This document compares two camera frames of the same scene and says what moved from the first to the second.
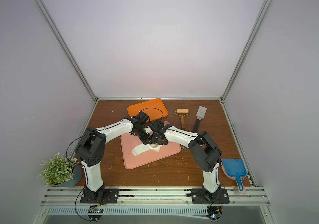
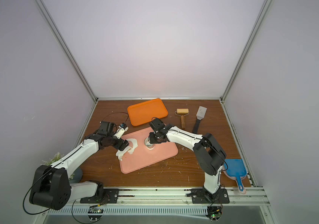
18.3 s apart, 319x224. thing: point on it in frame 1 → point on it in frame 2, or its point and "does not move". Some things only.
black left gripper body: [146, 137] → [113, 140]
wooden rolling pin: [182, 112] does not move
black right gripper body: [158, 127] does not move
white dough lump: [143, 148] → [120, 153]
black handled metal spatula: [200, 115] does not move
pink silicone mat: [131, 161] does not move
